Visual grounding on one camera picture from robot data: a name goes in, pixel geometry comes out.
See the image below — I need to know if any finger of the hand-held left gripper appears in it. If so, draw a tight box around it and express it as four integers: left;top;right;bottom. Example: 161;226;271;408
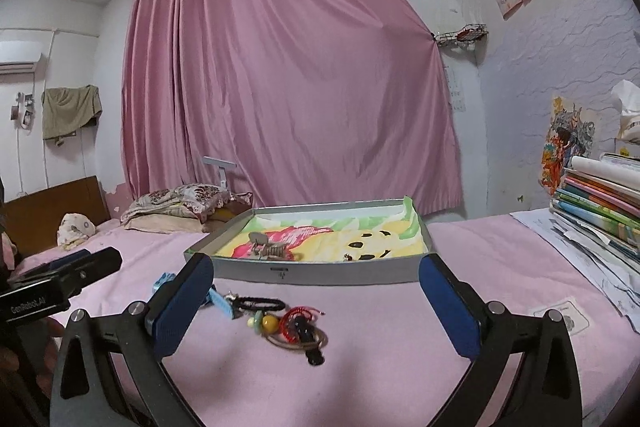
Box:
57;248;123;300
47;249;93;272

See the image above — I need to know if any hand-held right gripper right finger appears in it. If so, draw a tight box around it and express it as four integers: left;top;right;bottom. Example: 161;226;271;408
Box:
417;253;583;427

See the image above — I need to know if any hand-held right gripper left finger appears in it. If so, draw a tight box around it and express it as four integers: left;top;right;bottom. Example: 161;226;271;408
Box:
50;252;216;427

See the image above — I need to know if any blue watch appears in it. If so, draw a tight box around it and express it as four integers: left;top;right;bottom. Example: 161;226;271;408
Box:
152;272;237;321

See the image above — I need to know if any red braided bracelet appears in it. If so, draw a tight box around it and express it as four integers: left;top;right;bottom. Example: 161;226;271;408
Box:
279;306;327;344

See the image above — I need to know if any grey jewelry box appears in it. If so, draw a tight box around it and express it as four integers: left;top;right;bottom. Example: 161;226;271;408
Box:
184;196;432;285

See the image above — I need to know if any black hair clip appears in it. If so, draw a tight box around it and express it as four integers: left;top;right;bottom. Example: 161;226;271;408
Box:
296;320;326;366

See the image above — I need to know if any person's left hand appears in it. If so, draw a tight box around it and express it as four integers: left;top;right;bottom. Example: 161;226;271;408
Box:
0;314;66;408

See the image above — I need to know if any wooden headboard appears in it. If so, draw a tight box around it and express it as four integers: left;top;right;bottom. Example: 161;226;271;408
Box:
0;176;112;258

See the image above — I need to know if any beige pillow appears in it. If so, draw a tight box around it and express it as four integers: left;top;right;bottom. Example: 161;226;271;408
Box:
122;214;236;236

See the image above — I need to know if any pink bedsheet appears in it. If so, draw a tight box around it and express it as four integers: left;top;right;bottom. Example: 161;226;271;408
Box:
10;207;640;427

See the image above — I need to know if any floral pillow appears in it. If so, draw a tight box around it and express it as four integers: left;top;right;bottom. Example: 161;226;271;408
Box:
122;184;253;224

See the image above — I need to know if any beige hair claw clip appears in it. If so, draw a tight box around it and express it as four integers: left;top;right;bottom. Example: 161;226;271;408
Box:
247;232;301;262

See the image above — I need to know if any white fabric label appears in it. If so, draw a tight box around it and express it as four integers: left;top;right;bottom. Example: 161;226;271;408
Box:
532;299;591;334

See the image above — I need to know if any cartoon printed cloth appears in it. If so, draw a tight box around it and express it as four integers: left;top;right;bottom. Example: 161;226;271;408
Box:
212;197;428;262

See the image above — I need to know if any olive hanging shirt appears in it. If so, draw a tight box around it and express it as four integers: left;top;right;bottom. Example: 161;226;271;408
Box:
41;84;103;146

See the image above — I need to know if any pile of loose papers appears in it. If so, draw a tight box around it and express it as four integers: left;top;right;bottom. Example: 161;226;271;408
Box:
510;207;640;333

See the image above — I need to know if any stack of books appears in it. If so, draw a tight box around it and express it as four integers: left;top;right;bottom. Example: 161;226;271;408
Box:
550;152;640;258

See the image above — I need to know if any white air conditioner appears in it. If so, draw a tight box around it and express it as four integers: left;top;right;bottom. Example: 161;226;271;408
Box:
0;39;43;76

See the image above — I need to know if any tissue box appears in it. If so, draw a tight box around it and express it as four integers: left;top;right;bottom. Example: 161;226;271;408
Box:
611;79;640;156

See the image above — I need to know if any pink curtain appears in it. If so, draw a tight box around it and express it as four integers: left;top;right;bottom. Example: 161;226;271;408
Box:
121;0;463;215

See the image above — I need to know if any black hair tie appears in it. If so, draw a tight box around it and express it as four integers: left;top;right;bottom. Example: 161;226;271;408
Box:
234;296;287;313

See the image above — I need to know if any wall-mounted photo holder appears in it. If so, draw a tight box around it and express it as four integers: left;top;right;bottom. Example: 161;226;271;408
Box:
12;92;36;130

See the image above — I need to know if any cartoon wall poster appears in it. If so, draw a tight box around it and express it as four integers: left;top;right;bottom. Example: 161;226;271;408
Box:
540;96;601;196

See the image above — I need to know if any small wall calendar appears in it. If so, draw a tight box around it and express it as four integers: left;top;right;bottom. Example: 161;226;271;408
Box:
444;64;467;112

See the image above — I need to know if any wire wall shelf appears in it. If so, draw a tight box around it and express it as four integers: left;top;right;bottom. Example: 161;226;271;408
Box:
434;23;489;48

